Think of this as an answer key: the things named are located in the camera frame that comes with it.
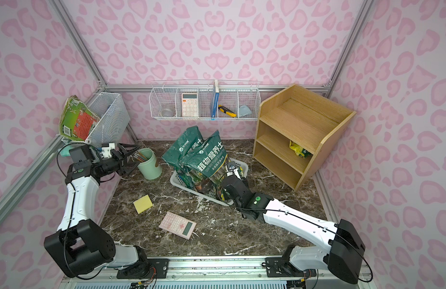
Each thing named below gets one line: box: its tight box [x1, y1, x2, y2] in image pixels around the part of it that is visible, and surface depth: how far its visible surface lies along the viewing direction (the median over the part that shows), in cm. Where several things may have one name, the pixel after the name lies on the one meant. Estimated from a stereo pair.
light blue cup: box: [239, 104, 252, 117], surface depth 102 cm
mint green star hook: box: [59, 144, 75, 157], surface depth 63 cm
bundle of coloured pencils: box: [136, 151, 148, 163], surface depth 95 cm
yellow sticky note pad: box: [132, 194, 154, 215], surface depth 95 cm
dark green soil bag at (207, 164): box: [179, 130, 228, 196], surface depth 84 cm
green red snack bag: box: [59, 95, 101, 141], surface depth 73 cm
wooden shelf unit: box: [252, 84, 357, 192], surface depth 88 cm
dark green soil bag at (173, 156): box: [161, 125, 204, 188], surface depth 83 cm
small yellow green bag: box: [289, 140, 313, 159], surface depth 90 cm
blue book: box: [210, 80, 220, 117], surface depth 87 cm
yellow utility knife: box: [218, 104, 237, 118], surface depth 99 cm
